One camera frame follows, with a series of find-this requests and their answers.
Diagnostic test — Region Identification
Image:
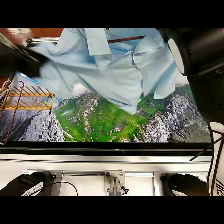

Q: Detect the yellow clothes hanger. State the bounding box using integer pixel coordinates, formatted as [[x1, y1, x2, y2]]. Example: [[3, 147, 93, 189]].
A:
[[2, 84, 56, 112]]

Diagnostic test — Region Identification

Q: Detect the light blue shirt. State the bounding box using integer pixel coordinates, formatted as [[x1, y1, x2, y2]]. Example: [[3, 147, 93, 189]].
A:
[[30, 28, 179, 116]]

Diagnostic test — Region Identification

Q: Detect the black cable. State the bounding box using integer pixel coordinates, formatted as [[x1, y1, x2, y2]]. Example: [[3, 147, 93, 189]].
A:
[[189, 137, 224, 162], [42, 180, 80, 197]]

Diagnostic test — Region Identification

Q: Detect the silver frame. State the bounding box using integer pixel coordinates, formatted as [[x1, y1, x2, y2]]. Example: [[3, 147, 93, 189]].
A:
[[0, 152, 214, 197]]

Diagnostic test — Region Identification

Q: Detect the brown clothes hanger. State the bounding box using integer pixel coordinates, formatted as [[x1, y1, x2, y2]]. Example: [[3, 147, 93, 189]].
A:
[[107, 34, 147, 45]]

